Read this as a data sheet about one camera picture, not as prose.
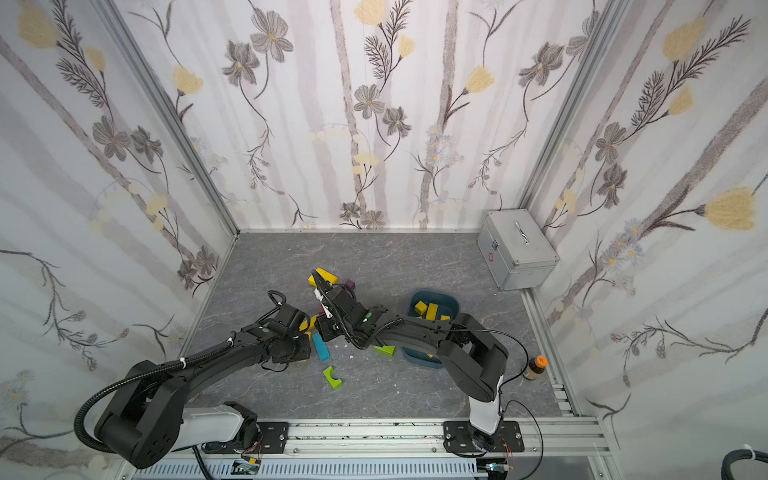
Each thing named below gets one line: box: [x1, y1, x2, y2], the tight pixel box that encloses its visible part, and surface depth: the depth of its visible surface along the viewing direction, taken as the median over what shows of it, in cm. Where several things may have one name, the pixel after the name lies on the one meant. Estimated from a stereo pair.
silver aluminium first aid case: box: [477, 208, 560, 291], surface depth 100 cm
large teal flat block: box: [312, 333, 331, 361], surface depth 90 cm
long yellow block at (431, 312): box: [426, 303, 438, 321], surface depth 99 cm
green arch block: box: [323, 366, 342, 389], surface depth 84 cm
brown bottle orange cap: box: [522, 355, 549, 381], surface depth 80 cm
